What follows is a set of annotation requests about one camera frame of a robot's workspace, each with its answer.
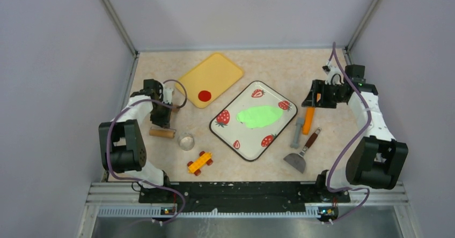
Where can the aluminium frame rail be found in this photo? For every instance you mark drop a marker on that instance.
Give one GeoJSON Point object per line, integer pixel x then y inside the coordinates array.
{"type": "Point", "coordinates": [120, 199]}

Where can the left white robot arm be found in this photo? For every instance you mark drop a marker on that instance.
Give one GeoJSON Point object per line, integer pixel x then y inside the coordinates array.
{"type": "Point", "coordinates": [122, 148]}

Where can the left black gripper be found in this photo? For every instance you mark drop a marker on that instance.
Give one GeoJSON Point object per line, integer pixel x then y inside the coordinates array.
{"type": "Point", "coordinates": [163, 121]}

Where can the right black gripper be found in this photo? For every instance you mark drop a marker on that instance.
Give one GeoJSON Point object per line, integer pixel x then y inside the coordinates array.
{"type": "Point", "coordinates": [318, 87]}

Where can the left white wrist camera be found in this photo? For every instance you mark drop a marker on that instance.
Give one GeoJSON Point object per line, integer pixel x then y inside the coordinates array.
{"type": "Point", "coordinates": [168, 95]}

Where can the yellow tray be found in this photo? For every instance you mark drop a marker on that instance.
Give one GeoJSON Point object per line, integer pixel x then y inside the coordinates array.
{"type": "Point", "coordinates": [216, 74]}

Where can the red dough disc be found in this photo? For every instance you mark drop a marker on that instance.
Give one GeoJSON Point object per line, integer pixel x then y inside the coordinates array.
{"type": "Point", "coordinates": [204, 96]}

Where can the yellow toy car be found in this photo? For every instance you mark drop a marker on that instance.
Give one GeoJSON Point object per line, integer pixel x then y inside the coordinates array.
{"type": "Point", "coordinates": [204, 159]}

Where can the grey plastic tool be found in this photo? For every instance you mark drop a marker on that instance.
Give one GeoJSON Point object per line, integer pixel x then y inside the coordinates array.
{"type": "Point", "coordinates": [297, 133]}

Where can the green dough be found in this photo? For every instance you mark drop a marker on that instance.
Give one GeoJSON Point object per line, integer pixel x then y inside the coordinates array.
{"type": "Point", "coordinates": [259, 116]}

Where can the metal ring cutter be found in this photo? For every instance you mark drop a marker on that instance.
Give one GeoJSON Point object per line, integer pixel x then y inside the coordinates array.
{"type": "Point", "coordinates": [186, 141]}

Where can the wooden rolling pin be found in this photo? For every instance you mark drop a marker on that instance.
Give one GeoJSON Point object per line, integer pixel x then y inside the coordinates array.
{"type": "Point", "coordinates": [163, 130]}

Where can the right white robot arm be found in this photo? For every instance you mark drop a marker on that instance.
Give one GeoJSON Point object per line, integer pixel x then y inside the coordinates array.
{"type": "Point", "coordinates": [378, 159]}

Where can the metal scraper brown handle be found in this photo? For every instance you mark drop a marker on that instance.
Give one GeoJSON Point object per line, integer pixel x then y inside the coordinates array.
{"type": "Point", "coordinates": [297, 160]}

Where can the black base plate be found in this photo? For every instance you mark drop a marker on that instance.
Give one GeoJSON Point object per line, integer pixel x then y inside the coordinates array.
{"type": "Point", "coordinates": [242, 197]}

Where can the white strawberry tray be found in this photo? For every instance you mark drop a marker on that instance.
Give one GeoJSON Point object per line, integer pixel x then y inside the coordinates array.
{"type": "Point", "coordinates": [248, 143]}

